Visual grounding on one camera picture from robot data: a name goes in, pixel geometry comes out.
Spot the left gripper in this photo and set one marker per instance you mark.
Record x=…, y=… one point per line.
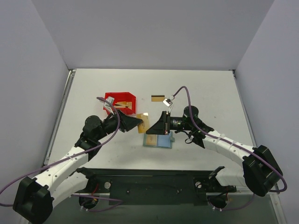
x=120, y=122

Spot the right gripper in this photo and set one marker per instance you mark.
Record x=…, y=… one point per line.
x=167, y=122

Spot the gold VIP card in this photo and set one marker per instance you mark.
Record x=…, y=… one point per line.
x=151, y=140
x=145, y=125

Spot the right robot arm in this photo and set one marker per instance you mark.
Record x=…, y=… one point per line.
x=258, y=170

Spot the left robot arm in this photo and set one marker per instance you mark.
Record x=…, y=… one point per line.
x=37, y=197

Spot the gold card inside bin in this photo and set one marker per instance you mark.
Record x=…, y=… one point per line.
x=123, y=105

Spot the gold card with magnetic stripe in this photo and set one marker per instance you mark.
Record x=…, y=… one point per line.
x=157, y=98

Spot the red plastic bin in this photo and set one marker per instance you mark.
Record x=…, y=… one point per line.
x=123, y=96

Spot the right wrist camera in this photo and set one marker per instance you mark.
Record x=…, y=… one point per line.
x=169, y=103

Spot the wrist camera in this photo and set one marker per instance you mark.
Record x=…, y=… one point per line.
x=107, y=105
x=169, y=103

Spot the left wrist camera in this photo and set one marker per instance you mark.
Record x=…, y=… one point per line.
x=107, y=105

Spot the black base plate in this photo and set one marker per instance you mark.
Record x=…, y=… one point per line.
x=154, y=187

